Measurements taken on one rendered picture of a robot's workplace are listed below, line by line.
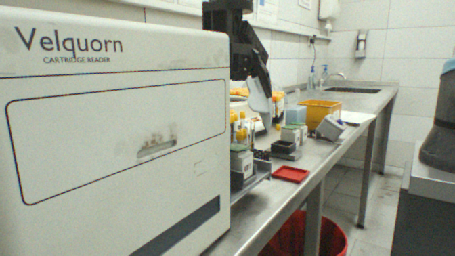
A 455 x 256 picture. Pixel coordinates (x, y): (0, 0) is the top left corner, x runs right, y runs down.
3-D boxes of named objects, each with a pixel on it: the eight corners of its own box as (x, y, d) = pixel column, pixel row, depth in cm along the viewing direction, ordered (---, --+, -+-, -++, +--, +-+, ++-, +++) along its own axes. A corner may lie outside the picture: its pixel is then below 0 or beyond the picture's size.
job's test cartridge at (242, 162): (242, 187, 51) (242, 154, 50) (220, 181, 54) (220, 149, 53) (252, 179, 55) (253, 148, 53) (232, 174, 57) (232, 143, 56)
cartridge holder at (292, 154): (294, 161, 76) (295, 148, 75) (264, 154, 81) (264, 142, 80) (302, 156, 80) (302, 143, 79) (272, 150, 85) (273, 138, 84)
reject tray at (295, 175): (299, 183, 62) (299, 180, 62) (271, 177, 66) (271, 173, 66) (309, 173, 68) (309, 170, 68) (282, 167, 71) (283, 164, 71)
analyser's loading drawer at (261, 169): (211, 227, 43) (210, 196, 42) (179, 215, 46) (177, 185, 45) (271, 179, 59) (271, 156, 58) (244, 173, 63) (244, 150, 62)
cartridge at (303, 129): (302, 145, 89) (303, 124, 87) (288, 143, 92) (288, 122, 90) (306, 142, 92) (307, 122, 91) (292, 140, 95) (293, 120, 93)
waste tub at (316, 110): (329, 133, 103) (332, 106, 100) (294, 128, 111) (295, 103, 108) (340, 126, 113) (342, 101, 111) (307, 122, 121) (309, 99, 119)
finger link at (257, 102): (253, 138, 44) (227, 84, 45) (270, 130, 49) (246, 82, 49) (269, 130, 42) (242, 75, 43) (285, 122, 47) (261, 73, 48)
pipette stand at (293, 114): (300, 140, 95) (301, 110, 93) (279, 137, 99) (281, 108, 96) (309, 133, 103) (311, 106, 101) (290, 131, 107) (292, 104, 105)
